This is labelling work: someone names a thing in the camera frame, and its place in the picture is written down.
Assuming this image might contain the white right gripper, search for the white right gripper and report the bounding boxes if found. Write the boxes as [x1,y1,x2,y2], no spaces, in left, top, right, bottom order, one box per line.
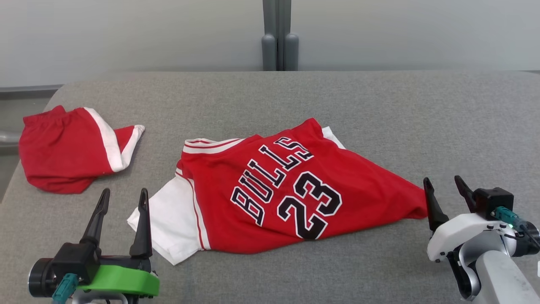
[423,175,517,262]

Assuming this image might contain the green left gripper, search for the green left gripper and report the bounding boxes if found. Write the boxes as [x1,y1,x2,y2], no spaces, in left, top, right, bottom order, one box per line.
[78,188,160,297]

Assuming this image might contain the red Bulls 23 jersey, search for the red Bulls 23 jersey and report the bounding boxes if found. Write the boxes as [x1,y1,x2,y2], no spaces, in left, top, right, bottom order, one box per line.
[127,117,429,266]

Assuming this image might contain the red shorts with white stripe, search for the red shorts with white stripe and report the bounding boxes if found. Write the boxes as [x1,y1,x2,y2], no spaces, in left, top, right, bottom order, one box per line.
[19,106,145,195]

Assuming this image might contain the right camera cable teal plug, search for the right camera cable teal plug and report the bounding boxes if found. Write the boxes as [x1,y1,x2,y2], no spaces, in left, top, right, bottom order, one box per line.
[494,206,540,250]

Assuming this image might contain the camera cable teal plug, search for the camera cable teal plug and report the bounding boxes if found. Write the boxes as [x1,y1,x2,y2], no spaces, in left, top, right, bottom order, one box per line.
[51,274,80,304]
[494,206,540,250]

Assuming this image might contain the left camera cable teal plug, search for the left camera cable teal plug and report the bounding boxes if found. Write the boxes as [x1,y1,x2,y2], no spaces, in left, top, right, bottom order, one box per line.
[51,274,80,304]

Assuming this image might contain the grey partition post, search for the grey partition post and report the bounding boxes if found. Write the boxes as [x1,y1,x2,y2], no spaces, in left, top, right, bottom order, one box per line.
[262,0,299,71]

